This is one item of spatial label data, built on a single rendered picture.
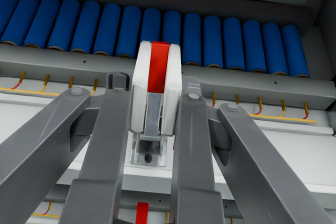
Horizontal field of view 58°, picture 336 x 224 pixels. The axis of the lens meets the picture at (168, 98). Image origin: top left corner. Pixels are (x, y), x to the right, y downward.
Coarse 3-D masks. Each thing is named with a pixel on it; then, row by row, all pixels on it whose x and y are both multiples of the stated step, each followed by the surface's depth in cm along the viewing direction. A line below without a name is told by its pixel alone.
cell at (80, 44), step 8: (88, 0) 30; (88, 8) 29; (96, 8) 30; (80, 16) 29; (88, 16) 29; (96, 16) 30; (80, 24) 28; (88, 24) 28; (96, 24) 29; (80, 32) 28; (88, 32) 28; (72, 40) 28; (80, 40) 27; (88, 40) 28; (72, 48) 27; (80, 48) 27; (88, 48) 27
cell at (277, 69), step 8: (264, 24) 31; (272, 24) 31; (264, 32) 31; (272, 32) 30; (264, 40) 30; (272, 40) 30; (280, 40) 30; (264, 48) 30; (272, 48) 29; (280, 48) 29; (272, 56) 29; (280, 56) 28; (272, 64) 28; (280, 64) 28; (272, 72) 28; (280, 72) 28
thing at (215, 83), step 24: (0, 48) 25; (24, 48) 26; (0, 72) 26; (24, 72) 26; (48, 72) 26; (72, 72) 25; (96, 72) 25; (192, 72) 26; (216, 72) 26; (240, 72) 26; (216, 96) 27; (240, 96) 27; (264, 96) 27; (288, 96) 26; (312, 96) 26; (312, 120) 26
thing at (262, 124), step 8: (0, 96) 25; (8, 96) 25; (16, 96) 25; (24, 96) 25; (32, 96) 25; (24, 104) 25; (32, 104) 25; (40, 104) 25; (256, 120) 26; (264, 120) 26; (264, 128) 26; (272, 128) 26; (280, 128) 26; (288, 128) 26; (296, 128) 26; (304, 128) 26; (312, 128) 26; (320, 128) 26; (328, 128) 26
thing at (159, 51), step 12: (156, 48) 20; (168, 48) 20; (156, 60) 20; (156, 72) 21; (156, 84) 21; (156, 96) 22; (156, 108) 22; (156, 120) 22; (144, 132) 23; (156, 132) 23
